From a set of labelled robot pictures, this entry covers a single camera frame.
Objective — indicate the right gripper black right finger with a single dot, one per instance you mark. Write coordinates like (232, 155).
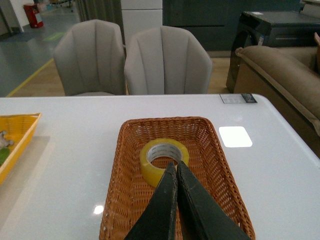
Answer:
(217, 215)

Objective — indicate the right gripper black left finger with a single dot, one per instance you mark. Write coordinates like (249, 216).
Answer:
(158, 221)

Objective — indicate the yellow tape roll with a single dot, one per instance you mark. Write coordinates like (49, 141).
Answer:
(155, 155)

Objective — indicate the brown wicker basket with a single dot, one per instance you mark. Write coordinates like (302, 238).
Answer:
(129, 194)

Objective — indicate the yellow woven basket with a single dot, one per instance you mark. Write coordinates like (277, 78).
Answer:
(19, 128)

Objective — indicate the label sticker on table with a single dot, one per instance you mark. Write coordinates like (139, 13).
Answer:
(242, 98)

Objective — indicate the grey chair on right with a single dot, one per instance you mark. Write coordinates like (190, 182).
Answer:
(167, 61)

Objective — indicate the grey chair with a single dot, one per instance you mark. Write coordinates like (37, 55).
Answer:
(90, 59)
(167, 61)

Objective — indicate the brown sofa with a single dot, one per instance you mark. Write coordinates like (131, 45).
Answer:
(289, 78)

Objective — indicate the small black white plush toy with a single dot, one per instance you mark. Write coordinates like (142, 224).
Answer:
(3, 141)

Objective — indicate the grey chair on left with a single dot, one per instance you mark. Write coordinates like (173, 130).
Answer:
(90, 59)

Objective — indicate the black appliance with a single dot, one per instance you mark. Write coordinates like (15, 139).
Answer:
(276, 29)

